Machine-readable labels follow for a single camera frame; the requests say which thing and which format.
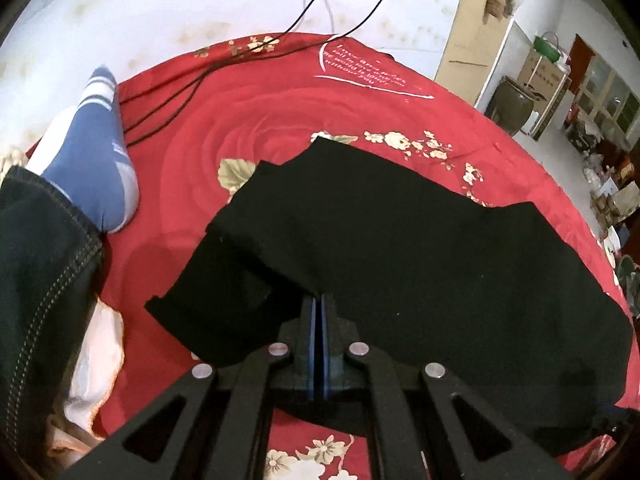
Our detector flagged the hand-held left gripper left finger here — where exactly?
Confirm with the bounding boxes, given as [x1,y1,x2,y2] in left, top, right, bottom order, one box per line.
[60,295,317,480]

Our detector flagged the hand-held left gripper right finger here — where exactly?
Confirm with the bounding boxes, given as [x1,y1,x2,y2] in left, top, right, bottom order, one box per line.
[322,294,576,480]

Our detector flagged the black pants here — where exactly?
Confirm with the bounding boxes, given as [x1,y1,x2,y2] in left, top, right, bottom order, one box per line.
[145,137,633,453]

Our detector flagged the white cloth with orange trim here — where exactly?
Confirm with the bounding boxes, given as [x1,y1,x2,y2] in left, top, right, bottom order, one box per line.
[47,300,125,453]

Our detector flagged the red floral blanket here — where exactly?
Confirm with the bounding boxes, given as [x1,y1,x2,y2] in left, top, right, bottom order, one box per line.
[25,32,640,480]

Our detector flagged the person's leg in dark jeans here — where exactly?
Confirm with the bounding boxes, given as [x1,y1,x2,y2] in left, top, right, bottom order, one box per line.
[0,165,103,476]

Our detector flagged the person's foot in blue sock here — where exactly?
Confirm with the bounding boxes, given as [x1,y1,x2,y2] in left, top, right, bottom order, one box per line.
[40,65,140,233]

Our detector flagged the brown ceramic jar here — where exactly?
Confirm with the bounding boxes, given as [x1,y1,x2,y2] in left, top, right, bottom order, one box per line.
[487,76,534,134]

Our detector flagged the pile of household clutter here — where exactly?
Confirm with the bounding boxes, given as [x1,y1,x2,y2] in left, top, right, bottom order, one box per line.
[567,110,640,316]

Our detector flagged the beige wooden door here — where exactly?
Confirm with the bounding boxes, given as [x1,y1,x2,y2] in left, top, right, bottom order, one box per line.
[434,0,516,111]

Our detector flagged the tall cardboard box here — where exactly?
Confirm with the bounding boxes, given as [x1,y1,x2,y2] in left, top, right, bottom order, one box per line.
[517,52,571,107]

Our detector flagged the green basket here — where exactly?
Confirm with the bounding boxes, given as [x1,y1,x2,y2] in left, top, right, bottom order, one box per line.
[532,32,569,64]

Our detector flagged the dark red curtain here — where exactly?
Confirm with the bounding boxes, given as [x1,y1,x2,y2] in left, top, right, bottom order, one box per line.
[570,35,597,92]

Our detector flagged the black cable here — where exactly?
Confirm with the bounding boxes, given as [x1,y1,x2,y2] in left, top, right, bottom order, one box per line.
[119,0,353,111]
[125,0,396,145]

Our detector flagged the window with wooden frame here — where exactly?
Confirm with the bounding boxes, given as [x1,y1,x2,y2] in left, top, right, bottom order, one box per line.
[575,55,640,136]

